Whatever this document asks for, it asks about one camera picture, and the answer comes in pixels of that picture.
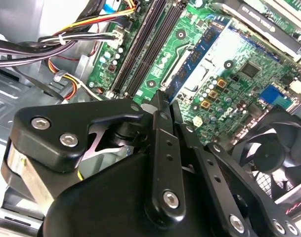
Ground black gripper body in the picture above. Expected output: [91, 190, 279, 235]
[40, 148, 277, 237]

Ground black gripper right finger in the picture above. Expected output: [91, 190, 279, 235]
[170, 100, 301, 237]

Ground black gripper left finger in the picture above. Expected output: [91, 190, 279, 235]
[0, 90, 188, 224]

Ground RAM stick with blue label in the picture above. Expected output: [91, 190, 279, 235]
[164, 18, 233, 102]

